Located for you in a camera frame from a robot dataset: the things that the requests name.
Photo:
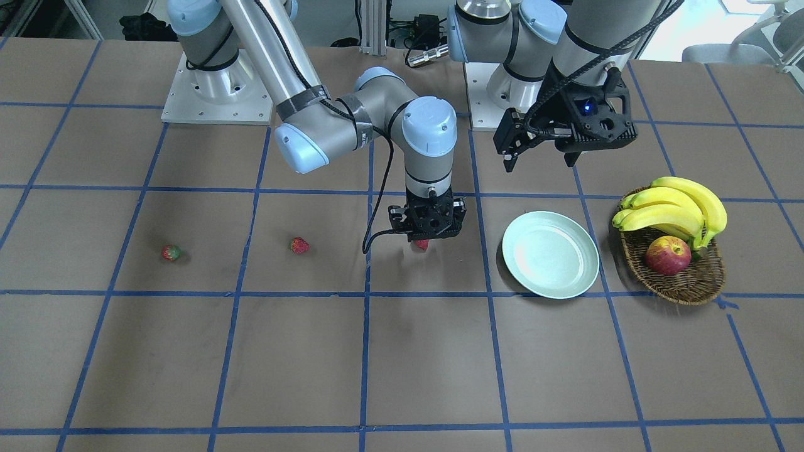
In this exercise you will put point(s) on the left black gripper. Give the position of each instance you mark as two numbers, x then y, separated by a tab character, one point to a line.
556	99

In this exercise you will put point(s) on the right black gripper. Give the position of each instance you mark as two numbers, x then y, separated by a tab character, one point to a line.
397	217

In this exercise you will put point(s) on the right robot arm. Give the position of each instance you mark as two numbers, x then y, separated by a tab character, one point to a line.
229	43

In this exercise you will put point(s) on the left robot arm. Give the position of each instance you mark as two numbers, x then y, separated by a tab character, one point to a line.
576	55

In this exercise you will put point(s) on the light green plate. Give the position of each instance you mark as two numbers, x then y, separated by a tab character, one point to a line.
550	254

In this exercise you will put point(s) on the yellow banana bunch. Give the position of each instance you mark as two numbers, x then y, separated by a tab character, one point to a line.
678	206

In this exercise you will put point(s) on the red apple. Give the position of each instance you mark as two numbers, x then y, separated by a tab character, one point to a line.
668	255

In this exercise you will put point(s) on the woven wicker basket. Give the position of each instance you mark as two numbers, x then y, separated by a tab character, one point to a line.
701	282

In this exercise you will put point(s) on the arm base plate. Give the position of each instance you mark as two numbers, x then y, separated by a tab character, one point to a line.
234	95
491	90

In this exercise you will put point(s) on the aluminium frame post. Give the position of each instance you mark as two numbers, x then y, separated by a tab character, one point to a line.
373	19

